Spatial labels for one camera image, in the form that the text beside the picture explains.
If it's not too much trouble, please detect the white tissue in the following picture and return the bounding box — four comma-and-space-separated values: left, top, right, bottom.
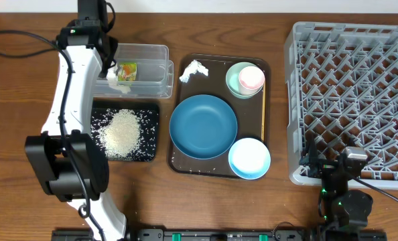
106, 66, 131, 94
179, 60, 209, 83

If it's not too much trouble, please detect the green orange snack wrapper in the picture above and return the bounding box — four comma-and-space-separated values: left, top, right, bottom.
117, 62, 137, 82

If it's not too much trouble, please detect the light blue white bowl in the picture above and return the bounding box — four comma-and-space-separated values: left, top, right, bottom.
228, 138, 271, 180

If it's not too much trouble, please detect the white rice pile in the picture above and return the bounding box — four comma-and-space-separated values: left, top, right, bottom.
91, 108, 159, 161

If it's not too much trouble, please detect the dark blue plate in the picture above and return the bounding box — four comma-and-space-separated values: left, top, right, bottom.
169, 94, 238, 159

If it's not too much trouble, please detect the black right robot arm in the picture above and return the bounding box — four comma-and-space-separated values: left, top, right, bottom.
300, 136, 373, 231

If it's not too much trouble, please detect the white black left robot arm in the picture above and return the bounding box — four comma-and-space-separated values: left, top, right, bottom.
25, 1, 129, 240

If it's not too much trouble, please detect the grey dishwasher rack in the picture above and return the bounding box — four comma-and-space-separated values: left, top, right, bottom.
284, 21, 398, 190

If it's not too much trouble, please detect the clear plastic bin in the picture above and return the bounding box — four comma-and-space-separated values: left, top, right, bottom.
94, 44, 174, 98

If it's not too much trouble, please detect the wooden chopstick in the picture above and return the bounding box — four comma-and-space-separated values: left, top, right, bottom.
261, 83, 266, 142

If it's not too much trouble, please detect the black plastic tray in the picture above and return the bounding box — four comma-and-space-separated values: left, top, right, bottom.
90, 100, 161, 163

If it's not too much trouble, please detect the pink cup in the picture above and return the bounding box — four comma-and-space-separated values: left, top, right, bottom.
239, 66, 265, 95

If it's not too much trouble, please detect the mint green bowl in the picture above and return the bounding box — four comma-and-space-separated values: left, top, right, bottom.
226, 62, 262, 99

